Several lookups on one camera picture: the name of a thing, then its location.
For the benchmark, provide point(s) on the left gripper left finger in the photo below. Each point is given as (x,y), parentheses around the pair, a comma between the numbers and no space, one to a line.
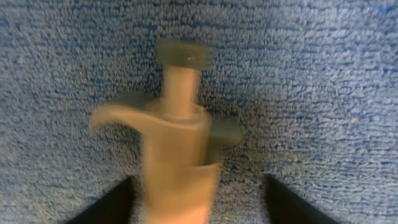
(112,207)

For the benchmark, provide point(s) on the white pipette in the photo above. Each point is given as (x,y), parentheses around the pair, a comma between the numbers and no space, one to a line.
(177,149)

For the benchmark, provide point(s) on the blue cloth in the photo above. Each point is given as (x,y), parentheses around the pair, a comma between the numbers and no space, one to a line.
(311,93)

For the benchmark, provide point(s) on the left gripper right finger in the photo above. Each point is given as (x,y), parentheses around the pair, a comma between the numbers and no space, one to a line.
(290,207)

